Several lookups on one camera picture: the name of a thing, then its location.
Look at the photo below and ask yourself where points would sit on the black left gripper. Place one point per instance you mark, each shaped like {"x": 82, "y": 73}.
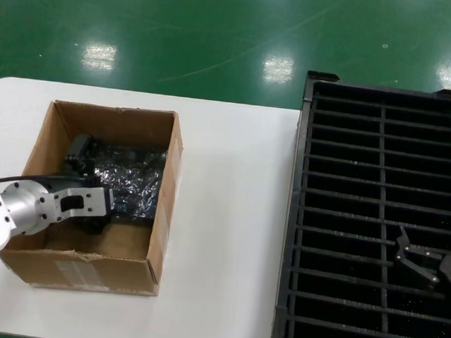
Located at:
{"x": 73, "y": 180}

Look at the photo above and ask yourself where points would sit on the brown cardboard box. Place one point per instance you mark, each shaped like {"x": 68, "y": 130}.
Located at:
{"x": 110, "y": 127}

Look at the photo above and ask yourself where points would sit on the black slotted plastic container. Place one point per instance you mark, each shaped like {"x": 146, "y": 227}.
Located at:
{"x": 361, "y": 176}

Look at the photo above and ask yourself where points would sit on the crumpled silver antistatic bag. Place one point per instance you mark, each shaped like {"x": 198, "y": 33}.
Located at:
{"x": 133, "y": 194}

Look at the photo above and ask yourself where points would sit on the left wrist camera silver bracket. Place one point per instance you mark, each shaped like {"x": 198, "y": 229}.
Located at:
{"x": 91, "y": 203}

